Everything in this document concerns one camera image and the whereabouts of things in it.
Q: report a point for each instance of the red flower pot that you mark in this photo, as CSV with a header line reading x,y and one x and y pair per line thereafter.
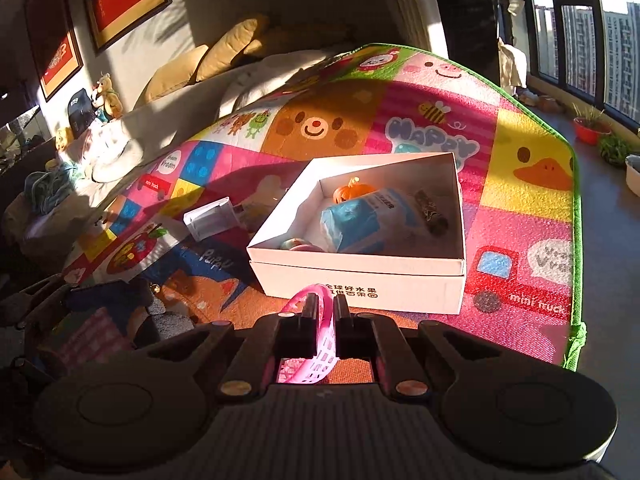
x,y
589,127

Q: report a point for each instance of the pink cartoon figure toy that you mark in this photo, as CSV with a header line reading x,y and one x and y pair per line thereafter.
x,y
297,244

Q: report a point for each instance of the dark grey plush toy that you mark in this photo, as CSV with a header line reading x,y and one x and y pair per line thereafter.
x,y
151,321

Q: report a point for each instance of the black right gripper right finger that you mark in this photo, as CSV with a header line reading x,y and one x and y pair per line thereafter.
x,y
377,338

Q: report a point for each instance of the white flower pot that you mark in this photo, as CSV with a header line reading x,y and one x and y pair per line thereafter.
x,y
632,162

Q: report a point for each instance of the black cylinder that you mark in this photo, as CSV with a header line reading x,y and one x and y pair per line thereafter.
x,y
436,223

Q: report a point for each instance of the red framed picture left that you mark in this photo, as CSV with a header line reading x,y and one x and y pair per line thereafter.
x,y
53,42

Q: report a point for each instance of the blue white plastic bag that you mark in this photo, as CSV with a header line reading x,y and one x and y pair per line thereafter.
x,y
381,221

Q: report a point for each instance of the colourful cartoon play mat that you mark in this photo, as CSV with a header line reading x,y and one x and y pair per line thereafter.
x,y
519,191

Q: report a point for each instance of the teddy bear plush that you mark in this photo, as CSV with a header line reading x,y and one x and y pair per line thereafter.
x,y
105,99

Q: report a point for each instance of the white cardboard box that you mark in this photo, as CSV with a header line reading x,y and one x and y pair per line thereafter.
x,y
428,276

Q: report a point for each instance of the pink plastic basket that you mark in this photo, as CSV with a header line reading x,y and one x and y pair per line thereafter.
x,y
311,337

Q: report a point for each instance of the blue knitted cloth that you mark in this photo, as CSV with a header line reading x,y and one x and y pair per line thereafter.
x,y
45,190

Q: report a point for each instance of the yellow pillow rear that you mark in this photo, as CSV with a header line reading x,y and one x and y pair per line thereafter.
x,y
220,56

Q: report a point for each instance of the beige sofa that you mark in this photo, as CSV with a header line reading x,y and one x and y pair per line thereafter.
x,y
106,154

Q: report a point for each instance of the dark blue cap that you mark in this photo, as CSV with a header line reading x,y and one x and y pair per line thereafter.
x,y
80,112

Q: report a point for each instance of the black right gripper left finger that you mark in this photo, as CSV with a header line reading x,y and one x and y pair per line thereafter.
x,y
255,366

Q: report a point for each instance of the small white open box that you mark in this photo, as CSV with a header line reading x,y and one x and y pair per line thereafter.
x,y
211,219

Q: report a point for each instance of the orange pumpkin toy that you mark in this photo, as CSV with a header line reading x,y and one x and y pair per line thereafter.
x,y
354,188

